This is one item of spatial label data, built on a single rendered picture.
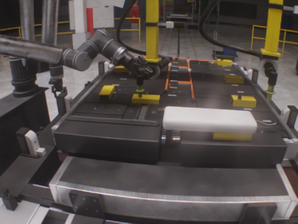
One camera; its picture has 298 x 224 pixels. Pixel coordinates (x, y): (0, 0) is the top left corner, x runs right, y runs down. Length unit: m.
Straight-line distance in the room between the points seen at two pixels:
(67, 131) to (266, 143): 0.78
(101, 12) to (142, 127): 8.54
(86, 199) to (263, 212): 0.60
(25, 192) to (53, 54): 0.73
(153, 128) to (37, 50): 0.74
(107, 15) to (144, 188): 8.71
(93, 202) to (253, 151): 0.61
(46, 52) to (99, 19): 8.10
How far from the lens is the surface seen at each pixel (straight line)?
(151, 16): 1.21
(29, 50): 1.26
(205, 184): 0.84
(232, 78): 1.83
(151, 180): 0.84
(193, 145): 0.84
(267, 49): 1.00
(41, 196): 1.00
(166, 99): 1.42
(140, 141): 0.85
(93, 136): 0.89
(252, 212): 0.82
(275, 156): 0.95
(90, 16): 6.57
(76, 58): 1.21
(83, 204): 0.84
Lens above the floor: 1.56
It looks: 26 degrees down
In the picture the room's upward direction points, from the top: straight up
